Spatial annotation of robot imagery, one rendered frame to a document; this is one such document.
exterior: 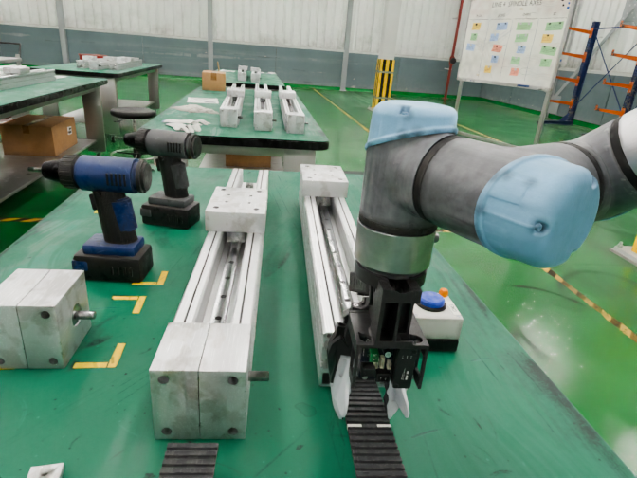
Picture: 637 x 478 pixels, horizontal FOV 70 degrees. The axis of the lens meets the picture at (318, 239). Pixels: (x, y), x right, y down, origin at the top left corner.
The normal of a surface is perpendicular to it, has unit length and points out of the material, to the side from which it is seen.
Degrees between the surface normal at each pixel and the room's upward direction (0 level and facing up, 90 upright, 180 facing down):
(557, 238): 90
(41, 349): 90
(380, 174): 94
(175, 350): 0
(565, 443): 0
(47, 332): 90
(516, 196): 65
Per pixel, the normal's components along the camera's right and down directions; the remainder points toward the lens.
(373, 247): -0.64, 0.25
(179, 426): 0.07, 0.39
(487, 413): 0.07, -0.92
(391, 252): -0.24, 0.35
